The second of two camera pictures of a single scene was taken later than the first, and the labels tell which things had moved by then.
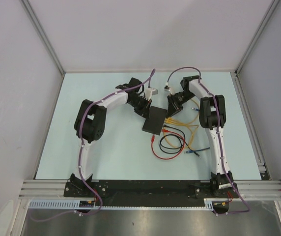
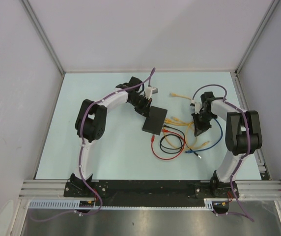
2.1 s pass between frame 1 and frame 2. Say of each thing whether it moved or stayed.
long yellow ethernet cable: moved
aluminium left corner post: stayed
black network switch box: stayed
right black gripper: moved
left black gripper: stayed
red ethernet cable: stayed
